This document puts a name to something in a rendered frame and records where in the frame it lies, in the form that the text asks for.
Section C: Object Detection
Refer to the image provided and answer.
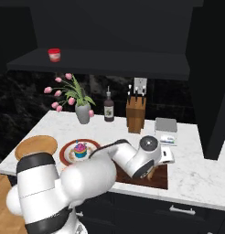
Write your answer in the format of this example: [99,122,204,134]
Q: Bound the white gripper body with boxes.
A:
[154,156,176,167]

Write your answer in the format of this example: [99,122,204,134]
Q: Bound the tan croissant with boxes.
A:
[146,168,155,181]

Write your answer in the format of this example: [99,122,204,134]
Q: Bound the tall dark cabinet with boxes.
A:
[185,0,225,161]

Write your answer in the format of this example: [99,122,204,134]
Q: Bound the round wooden cutting board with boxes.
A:
[14,134,59,162]

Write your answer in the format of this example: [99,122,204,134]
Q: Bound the red jam jar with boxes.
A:
[48,48,62,63]

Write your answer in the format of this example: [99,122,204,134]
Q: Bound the dark brown rectangular tray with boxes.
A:
[113,162,169,191]

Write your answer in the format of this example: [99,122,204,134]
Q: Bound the grey and white kitchen scale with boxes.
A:
[154,117,178,147]

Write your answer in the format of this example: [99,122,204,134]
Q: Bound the dark drawer front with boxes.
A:
[111,191,211,225]

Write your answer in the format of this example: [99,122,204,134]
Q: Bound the wooden knife block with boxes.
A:
[125,84,147,134]

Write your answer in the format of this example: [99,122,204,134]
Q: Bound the dark glass bottle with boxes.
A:
[103,86,115,122]

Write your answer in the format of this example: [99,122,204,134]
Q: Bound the colourful cupcake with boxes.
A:
[73,140,89,159]

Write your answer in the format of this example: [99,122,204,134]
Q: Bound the pink tulips in grey vase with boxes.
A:
[43,72,97,125]

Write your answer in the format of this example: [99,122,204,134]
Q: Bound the red rimmed white plate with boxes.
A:
[59,138,102,167]

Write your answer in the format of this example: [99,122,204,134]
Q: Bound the white drawer handle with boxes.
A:
[168,205,197,216]

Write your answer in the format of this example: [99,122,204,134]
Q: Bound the grey wall socket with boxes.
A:
[134,77,148,93]

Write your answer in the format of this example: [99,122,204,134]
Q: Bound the dark open wall cabinet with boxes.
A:
[6,0,191,81]

